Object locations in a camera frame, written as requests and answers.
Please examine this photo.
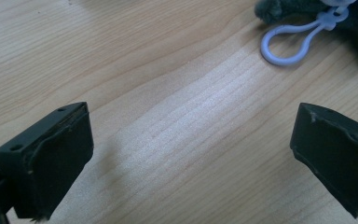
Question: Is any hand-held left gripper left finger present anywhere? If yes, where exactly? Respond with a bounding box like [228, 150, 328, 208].
[0, 101, 94, 222]

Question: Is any white plastic loop clip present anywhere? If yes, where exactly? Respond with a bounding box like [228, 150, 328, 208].
[260, 6, 350, 67]

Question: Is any dark grey plush toy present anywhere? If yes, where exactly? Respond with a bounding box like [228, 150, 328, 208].
[254, 0, 358, 77]

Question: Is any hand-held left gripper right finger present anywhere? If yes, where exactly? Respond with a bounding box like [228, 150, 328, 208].
[289, 102, 358, 219]

